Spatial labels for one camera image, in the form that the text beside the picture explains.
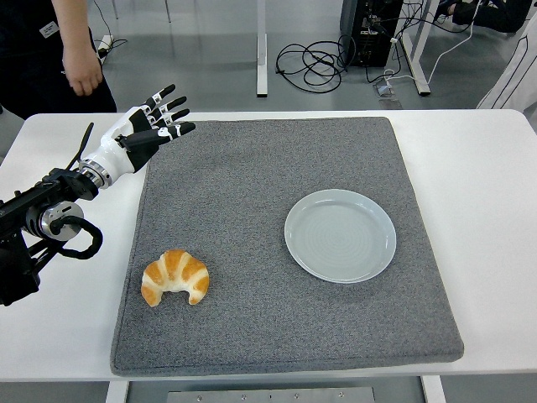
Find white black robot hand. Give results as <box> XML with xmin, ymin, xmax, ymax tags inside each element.
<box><xmin>85</xmin><ymin>83</ymin><xmax>197</xmax><ymax>181</ymax></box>

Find coiled black floor cable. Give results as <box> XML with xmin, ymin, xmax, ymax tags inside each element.
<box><xmin>275</xmin><ymin>39</ymin><xmax>349</xmax><ymax>94</ymax></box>

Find grey metal plate with screws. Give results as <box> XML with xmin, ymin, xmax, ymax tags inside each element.
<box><xmin>166</xmin><ymin>386</ymin><xmax>377</xmax><ymax>403</ymax></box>

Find thin black power cable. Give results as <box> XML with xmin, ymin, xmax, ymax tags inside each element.
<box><xmin>91</xmin><ymin>0</ymin><xmax>128</xmax><ymax>55</ymax></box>

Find golden croissant bread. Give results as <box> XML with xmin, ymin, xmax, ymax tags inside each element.
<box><xmin>140</xmin><ymin>249</ymin><xmax>211</xmax><ymax>307</ymax></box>

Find person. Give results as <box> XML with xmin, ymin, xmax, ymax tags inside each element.
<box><xmin>0</xmin><ymin>0</ymin><xmax>117</xmax><ymax>121</ymax></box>

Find pale blue round plate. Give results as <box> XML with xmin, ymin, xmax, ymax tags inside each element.
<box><xmin>284</xmin><ymin>188</ymin><xmax>398</xmax><ymax>285</ymax></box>

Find white straight table leg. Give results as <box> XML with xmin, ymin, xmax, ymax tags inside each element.
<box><xmin>255</xmin><ymin>0</ymin><xmax>269</xmax><ymax>99</ymax></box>

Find person's hand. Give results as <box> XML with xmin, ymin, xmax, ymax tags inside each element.
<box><xmin>62</xmin><ymin>46</ymin><xmax>104</xmax><ymax>97</ymax></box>

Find white garment with black stripes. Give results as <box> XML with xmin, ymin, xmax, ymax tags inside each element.
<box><xmin>476</xmin><ymin>20</ymin><xmax>537</xmax><ymax>111</ymax></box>

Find white table support leg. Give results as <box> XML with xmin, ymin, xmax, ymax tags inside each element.
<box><xmin>421</xmin><ymin>375</ymin><xmax>446</xmax><ymax>403</ymax></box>
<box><xmin>104</xmin><ymin>380</ymin><xmax>130</xmax><ymax>403</ymax></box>

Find small grey floor adapter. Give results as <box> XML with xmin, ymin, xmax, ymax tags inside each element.
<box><xmin>373</xmin><ymin>81</ymin><xmax>399</xmax><ymax>102</ymax></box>

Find grey fabric mat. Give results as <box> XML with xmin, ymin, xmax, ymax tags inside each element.
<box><xmin>109</xmin><ymin>116</ymin><xmax>466</xmax><ymax>377</ymax></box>

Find white table leg with foot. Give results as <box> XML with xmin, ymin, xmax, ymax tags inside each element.
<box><xmin>400</xmin><ymin>0</ymin><xmax>433</xmax><ymax>97</ymax></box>

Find white power strip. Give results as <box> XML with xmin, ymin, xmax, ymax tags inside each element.
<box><xmin>96</xmin><ymin>34</ymin><xmax>114</xmax><ymax>60</ymax></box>

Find person's legs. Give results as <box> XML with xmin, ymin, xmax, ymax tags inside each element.
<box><xmin>434</xmin><ymin>0</ymin><xmax>534</xmax><ymax>34</ymax></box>

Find black computer tower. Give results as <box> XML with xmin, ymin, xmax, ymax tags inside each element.
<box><xmin>338</xmin><ymin>0</ymin><xmax>404</xmax><ymax>69</ymax></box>

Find white cable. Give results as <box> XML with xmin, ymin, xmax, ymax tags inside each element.
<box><xmin>383</xmin><ymin>0</ymin><xmax>479</xmax><ymax>85</ymax></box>

